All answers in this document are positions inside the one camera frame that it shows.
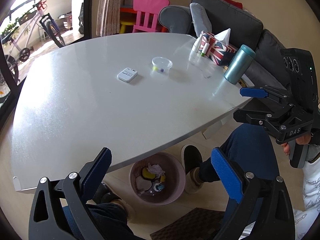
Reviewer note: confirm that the white tissue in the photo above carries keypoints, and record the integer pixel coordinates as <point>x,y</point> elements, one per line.
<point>155,169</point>

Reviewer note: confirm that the yellow kids stool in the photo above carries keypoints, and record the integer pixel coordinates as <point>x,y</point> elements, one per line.
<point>126,27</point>

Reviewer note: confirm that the union jack tissue box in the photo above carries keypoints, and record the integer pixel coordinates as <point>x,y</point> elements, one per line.
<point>220,50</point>

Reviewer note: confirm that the yellow round zip case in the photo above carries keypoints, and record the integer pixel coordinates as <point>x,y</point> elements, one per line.
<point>147,175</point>

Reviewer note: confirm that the teal thermos bottle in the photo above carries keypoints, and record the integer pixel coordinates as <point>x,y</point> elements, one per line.
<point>239,64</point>

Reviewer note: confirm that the pink white bicycle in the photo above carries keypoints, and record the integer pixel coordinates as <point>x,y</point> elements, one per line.
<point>18,35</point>

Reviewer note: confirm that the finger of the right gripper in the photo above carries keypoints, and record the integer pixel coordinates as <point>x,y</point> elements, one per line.
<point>252,117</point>
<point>253,92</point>

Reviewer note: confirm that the red kids table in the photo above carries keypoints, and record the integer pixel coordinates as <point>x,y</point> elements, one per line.
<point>128,14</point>

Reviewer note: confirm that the white cream tube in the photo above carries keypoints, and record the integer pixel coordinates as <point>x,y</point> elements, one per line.
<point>197,43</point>

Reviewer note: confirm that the white green-capped tube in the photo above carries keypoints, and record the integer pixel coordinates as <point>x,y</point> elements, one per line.
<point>204,49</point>

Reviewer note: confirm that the grey sofa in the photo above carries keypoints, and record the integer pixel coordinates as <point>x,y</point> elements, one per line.
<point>268,65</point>

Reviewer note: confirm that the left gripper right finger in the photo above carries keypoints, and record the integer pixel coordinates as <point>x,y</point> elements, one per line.
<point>275,219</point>

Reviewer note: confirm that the patterned curtain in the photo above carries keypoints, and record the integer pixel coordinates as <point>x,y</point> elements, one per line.
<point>108,18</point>

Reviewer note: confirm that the pink trash bin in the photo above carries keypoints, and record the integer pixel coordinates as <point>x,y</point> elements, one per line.
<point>174,182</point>

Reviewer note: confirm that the pink kids chair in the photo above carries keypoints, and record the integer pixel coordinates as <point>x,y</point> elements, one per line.
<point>148,12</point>

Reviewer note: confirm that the person right hand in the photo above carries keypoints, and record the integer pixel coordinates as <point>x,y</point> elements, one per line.
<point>303,140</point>

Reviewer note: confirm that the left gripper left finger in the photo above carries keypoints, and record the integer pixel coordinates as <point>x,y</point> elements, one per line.
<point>47,219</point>

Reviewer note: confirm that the clear plastic bowl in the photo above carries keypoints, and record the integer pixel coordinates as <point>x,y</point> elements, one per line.
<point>161,65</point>

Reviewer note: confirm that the black camera box right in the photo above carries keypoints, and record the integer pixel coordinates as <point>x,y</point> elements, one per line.
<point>303,80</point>

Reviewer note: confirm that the white adapter box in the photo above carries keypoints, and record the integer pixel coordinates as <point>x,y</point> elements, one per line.
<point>127,75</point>

